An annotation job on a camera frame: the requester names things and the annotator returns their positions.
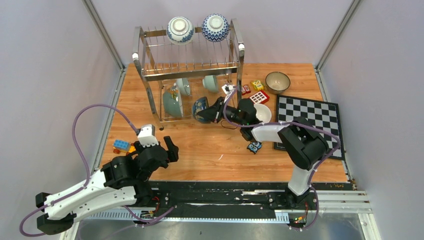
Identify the pink brown bowl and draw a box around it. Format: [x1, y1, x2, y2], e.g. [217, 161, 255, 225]
[265, 71, 291, 95]

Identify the red owl toy block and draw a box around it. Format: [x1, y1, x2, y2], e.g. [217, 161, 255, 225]
[241, 84, 251, 96]

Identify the small celadon cup left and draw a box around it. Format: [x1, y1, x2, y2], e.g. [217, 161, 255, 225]
[176, 77, 191, 96]

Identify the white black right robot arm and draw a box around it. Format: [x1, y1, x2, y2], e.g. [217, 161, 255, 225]
[193, 97, 330, 209]

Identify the black white checkerboard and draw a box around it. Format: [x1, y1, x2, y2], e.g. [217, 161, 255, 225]
[275, 95, 345, 161]

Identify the blue orange toy car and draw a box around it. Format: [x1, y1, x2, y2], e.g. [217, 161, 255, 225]
[112, 139, 136, 155]

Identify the cream bowl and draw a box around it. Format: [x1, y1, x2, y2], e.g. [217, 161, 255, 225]
[253, 103, 272, 123]

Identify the yellow owl toy block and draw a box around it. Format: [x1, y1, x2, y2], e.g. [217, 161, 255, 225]
[251, 80, 265, 91]

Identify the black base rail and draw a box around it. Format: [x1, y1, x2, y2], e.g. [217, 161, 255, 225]
[71, 180, 372, 229]

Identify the red calculator toy block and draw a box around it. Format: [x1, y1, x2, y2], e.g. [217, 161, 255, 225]
[249, 90, 270, 104]

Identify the white blue floral bowl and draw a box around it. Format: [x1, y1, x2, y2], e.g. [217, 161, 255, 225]
[166, 16, 195, 46]

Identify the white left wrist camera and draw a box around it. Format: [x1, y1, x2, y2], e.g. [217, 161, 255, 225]
[137, 124, 159, 148]

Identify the dark blue floral bowl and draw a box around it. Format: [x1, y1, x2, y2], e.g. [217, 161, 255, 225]
[191, 96, 211, 124]

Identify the blue owl toy block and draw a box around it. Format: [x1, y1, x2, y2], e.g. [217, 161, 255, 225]
[246, 141, 263, 155]

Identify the small celadon cup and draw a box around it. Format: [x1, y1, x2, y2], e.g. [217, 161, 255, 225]
[176, 77, 191, 96]
[202, 75, 219, 93]

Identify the small celadon cup right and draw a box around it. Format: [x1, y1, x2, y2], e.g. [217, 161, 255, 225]
[202, 75, 219, 93]

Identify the blue white patterned bowl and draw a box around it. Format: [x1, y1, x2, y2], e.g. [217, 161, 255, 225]
[200, 13, 230, 43]

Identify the steel two-tier dish rack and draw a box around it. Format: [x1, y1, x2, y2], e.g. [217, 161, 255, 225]
[132, 18, 245, 129]

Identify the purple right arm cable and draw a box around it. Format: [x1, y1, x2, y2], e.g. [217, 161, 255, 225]
[222, 86, 342, 231]

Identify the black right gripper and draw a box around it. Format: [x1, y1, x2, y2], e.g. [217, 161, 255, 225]
[198, 96, 247, 126]

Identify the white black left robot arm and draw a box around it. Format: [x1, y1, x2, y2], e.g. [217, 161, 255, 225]
[36, 136, 179, 235]

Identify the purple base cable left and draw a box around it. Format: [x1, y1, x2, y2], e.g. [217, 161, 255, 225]
[124, 205, 176, 229]

